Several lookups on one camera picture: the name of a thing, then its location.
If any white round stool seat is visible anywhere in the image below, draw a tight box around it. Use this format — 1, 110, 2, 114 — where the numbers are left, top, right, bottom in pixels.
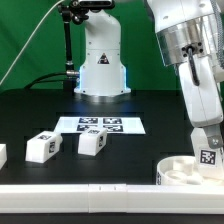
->
156, 156, 224, 186

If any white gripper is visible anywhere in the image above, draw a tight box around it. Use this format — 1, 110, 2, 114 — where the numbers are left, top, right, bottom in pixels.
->
178, 56, 223, 149

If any white cable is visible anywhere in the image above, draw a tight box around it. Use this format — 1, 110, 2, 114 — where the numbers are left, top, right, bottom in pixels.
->
0, 0, 66, 86

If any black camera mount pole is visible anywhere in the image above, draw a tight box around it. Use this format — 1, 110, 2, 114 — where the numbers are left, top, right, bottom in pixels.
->
58, 0, 88, 92

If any white rail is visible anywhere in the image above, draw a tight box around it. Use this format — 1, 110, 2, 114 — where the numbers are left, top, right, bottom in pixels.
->
0, 184, 224, 214
0, 144, 7, 170

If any black camera on mount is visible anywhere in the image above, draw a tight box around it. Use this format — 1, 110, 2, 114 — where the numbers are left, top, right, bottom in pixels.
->
78, 0, 115, 9

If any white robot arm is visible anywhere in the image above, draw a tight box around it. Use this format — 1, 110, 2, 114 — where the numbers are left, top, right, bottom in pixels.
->
74, 0, 224, 149

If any black cable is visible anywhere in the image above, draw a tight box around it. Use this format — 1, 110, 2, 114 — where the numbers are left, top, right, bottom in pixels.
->
23, 72, 79, 90

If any white marker sheet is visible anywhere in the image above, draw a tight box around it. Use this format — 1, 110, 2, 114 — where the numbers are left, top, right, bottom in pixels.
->
54, 117, 145, 134

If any white front rail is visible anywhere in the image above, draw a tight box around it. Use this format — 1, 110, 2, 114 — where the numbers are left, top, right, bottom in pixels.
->
0, 184, 224, 214

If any white left rail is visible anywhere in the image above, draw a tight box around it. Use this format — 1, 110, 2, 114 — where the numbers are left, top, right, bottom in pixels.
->
0, 144, 7, 170

